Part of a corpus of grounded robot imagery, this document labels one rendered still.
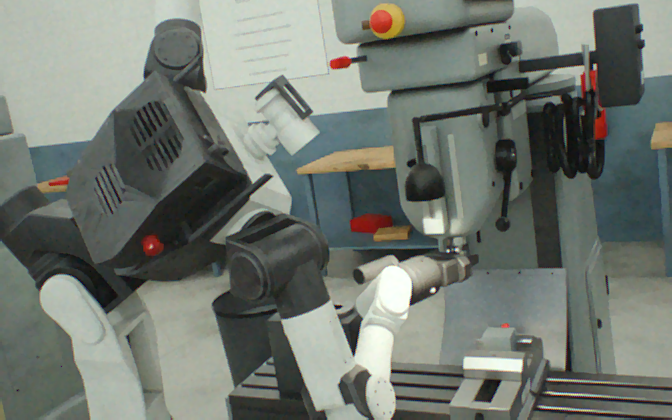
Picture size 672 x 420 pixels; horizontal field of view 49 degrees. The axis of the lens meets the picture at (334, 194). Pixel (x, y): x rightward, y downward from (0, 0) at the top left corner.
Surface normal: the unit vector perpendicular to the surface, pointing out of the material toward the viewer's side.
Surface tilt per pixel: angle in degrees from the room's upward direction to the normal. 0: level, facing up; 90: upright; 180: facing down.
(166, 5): 61
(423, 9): 90
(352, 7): 90
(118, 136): 74
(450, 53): 90
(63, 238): 90
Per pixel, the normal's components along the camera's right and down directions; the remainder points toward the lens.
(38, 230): -0.14, 0.21
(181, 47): 0.11, -0.34
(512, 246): -0.43, 0.24
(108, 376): -0.14, 0.60
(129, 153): -0.62, -0.03
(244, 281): -0.66, 0.28
